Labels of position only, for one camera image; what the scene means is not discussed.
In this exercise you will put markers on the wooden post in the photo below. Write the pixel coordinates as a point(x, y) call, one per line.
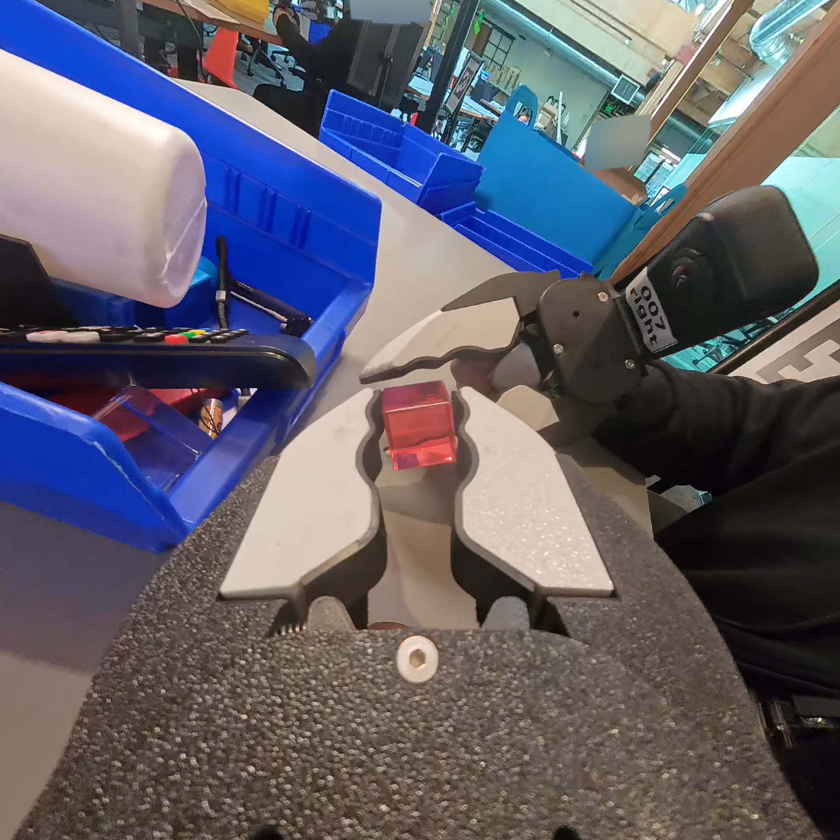
point(741, 138)

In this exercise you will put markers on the light blue foam block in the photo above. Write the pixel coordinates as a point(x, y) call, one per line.
point(200, 282)

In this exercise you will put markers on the clear acrylic prism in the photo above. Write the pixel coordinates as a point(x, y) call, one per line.
point(151, 433)

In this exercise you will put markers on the blue corrugated plastic tote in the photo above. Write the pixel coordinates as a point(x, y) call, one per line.
point(558, 184)

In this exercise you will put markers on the black pole stand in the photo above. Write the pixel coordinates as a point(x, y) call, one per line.
point(453, 59)

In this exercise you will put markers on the white plastic cup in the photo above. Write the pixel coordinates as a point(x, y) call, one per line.
point(98, 177)

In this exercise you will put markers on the red translucent cube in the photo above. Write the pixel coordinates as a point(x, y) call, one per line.
point(420, 423)

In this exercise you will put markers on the person's black jacket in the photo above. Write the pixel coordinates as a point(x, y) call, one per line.
point(761, 577)

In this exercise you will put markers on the person's right hand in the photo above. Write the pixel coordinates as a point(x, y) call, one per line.
point(472, 377)

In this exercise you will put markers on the orange traffic cone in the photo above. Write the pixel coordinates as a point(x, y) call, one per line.
point(222, 56)

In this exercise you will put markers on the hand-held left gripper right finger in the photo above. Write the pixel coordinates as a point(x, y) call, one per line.
point(531, 518)

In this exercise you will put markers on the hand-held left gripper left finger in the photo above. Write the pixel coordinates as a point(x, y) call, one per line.
point(308, 518)

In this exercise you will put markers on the person's right forearm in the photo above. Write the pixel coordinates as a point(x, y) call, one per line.
point(722, 420)

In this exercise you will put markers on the small battery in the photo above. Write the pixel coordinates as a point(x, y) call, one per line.
point(211, 417)

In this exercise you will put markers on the black remote control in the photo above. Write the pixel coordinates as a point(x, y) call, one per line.
point(164, 354)

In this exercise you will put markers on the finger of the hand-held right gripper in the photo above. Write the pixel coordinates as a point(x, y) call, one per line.
point(525, 403)
point(446, 334)

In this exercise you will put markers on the red plastic piece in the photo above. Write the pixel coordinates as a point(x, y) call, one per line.
point(164, 400)

